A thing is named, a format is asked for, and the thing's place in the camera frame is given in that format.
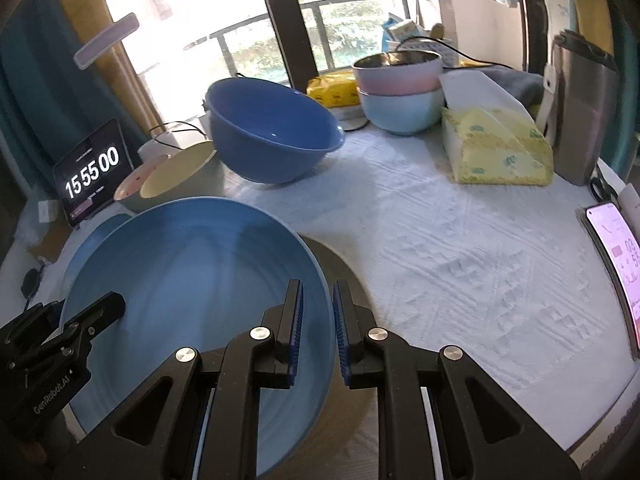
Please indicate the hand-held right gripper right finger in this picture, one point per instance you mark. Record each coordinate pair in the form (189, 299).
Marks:
(342, 335)

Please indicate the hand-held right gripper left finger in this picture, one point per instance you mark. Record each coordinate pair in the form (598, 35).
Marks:
(295, 330)

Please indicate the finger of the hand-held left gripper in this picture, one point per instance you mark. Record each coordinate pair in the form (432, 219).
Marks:
(97, 315)

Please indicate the light blue plate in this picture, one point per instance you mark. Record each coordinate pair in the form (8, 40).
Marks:
(97, 235)
(190, 270)

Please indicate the pink strawberry print bowl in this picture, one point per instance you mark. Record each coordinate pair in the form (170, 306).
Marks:
(131, 182)

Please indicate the cream bowl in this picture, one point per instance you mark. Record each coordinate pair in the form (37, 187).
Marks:
(175, 172)

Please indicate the dark blue bowl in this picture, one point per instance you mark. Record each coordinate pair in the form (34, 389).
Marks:
(270, 125)

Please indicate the black round object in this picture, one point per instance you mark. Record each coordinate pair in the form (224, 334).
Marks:
(31, 282)

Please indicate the cardboard box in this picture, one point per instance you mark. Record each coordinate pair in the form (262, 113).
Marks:
(47, 245)

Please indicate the small white box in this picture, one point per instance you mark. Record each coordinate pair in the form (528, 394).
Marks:
(48, 210)

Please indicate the white tablecloth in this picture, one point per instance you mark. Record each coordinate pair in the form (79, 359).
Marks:
(450, 260)

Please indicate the black tablet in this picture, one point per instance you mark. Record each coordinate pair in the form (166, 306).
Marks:
(92, 170)

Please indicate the light blue steel bowl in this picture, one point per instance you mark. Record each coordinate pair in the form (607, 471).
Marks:
(400, 110)

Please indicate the teal curtain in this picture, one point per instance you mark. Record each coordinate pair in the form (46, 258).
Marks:
(30, 85)
(625, 85)

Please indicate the yellow tissue pack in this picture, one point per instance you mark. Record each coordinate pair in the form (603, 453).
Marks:
(495, 150)

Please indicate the yellow wipes packet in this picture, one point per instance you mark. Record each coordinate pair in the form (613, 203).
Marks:
(332, 91)

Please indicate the pink steel bowl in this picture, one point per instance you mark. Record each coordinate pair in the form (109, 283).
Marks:
(400, 77)

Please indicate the white desk lamp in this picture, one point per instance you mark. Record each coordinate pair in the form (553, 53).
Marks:
(107, 40)

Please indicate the smartphone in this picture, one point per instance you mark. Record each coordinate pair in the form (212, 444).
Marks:
(615, 260)

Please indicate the black scissors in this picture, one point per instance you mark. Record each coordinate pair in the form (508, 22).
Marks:
(600, 185)

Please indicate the blue bag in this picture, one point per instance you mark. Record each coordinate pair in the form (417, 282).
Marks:
(390, 35)

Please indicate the grey cloth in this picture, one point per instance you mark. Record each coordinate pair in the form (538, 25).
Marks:
(520, 85)

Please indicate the balcony railing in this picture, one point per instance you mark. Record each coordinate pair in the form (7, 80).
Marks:
(320, 7)

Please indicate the grey steel flask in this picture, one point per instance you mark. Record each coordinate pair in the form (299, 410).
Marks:
(580, 110)

